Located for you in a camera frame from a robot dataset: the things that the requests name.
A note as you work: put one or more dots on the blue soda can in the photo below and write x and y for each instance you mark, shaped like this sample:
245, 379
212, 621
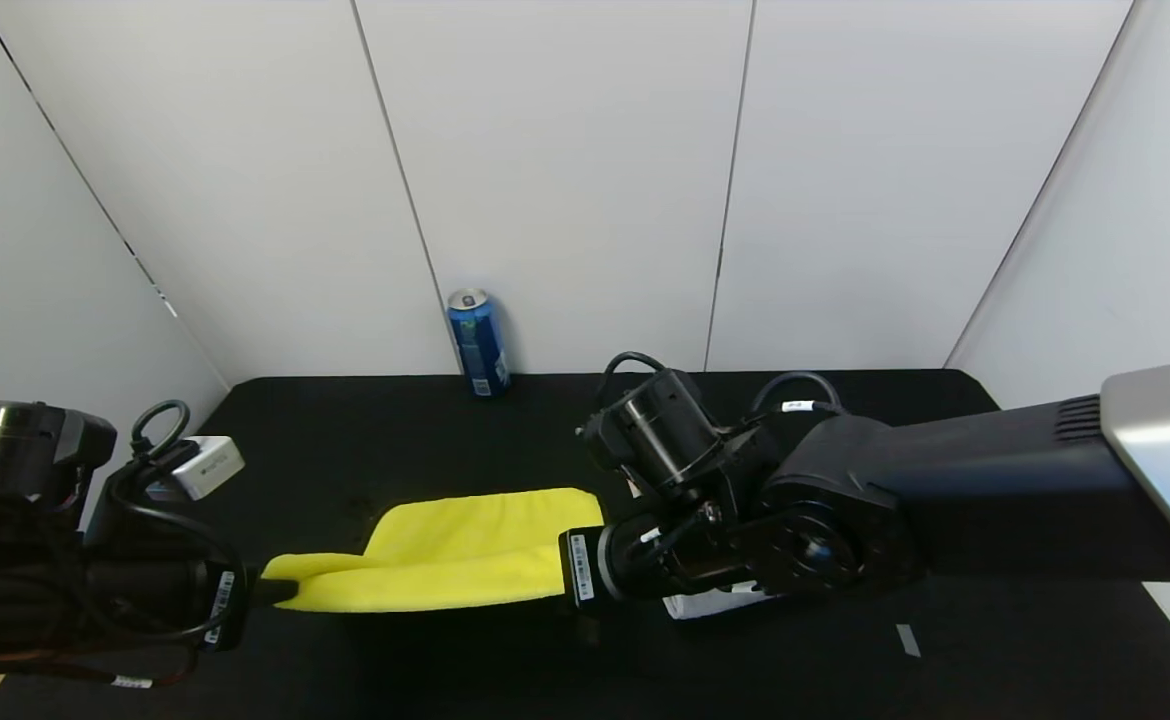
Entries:
477, 345

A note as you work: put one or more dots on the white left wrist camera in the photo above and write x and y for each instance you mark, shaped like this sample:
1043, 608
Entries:
205, 467

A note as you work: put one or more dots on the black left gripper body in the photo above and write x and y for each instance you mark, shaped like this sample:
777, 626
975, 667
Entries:
224, 603

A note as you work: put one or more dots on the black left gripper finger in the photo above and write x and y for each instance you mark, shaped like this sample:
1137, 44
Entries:
275, 586
273, 599

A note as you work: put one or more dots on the black table cloth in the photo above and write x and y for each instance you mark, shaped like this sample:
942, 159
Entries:
445, 450

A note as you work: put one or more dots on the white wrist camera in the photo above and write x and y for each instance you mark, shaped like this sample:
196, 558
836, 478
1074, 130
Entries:
205, 467
634, 488

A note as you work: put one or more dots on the grey tape strip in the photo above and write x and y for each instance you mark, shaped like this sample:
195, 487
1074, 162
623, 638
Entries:
909, 641

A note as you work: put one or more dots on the grey towel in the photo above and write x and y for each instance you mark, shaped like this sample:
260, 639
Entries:
715, 603

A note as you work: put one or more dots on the yellow towel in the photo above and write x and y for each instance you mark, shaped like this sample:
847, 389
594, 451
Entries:
445, 560

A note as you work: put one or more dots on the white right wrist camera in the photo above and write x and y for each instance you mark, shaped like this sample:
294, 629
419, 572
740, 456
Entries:
634, 488

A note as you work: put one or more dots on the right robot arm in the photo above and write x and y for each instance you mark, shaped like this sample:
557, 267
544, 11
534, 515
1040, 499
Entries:
995, 500

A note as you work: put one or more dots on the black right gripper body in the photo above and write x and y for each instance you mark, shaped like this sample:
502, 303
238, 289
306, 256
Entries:
579, 566

